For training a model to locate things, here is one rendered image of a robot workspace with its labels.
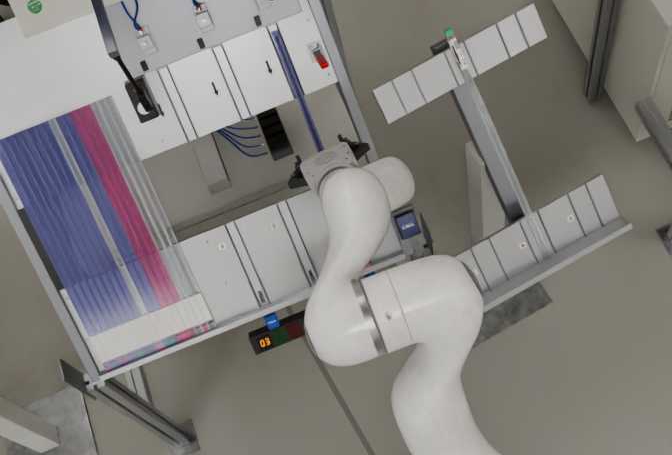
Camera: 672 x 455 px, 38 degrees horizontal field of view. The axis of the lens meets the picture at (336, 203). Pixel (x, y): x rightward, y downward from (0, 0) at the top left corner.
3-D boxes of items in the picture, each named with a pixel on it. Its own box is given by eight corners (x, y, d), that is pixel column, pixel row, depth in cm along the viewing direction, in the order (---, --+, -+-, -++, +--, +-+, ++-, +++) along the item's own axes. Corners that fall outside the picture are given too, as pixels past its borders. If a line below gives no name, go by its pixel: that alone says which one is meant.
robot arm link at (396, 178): (409, 137, 140) (396, 152, 171) (310, 187, 140) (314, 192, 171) (437, 193, 140) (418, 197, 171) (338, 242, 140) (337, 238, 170)
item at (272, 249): (399, 246, 199) (402, 251, 196) (101, 366, 198) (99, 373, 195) (368, 163, 194) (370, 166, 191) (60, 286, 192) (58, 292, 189)
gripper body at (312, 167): (356, 155, 172) (343, 134, 182) (305, 181, 172) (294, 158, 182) (372, 189, 176) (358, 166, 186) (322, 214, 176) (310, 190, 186)
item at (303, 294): (399, 247, 202) (406, 258, 195) (105, 366, 201) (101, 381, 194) (397, 242, 202) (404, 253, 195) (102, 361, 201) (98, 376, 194)
